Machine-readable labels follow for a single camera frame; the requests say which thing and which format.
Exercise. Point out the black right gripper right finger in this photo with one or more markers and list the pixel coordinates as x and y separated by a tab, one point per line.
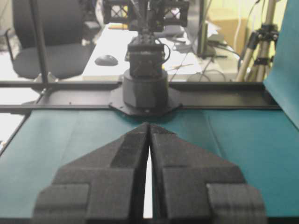
194	186

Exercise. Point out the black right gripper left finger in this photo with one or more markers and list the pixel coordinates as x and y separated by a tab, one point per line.
105	186

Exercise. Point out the teal table mat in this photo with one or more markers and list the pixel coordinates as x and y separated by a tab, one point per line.
264	144

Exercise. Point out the white desk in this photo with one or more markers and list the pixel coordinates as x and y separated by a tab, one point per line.
146	56

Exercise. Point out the black computer mouse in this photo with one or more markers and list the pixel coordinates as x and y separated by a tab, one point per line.
106	60

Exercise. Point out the black monitor stand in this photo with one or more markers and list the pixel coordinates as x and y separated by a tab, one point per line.
204	50

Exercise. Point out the black office chair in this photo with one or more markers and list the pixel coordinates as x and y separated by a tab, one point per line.
63	31

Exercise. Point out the cardboard box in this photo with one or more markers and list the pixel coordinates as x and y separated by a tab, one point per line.
232	27

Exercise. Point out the camera tripod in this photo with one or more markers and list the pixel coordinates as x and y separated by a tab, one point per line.
256	62

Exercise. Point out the black vertical frame post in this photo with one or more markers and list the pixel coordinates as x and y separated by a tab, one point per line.
40	45

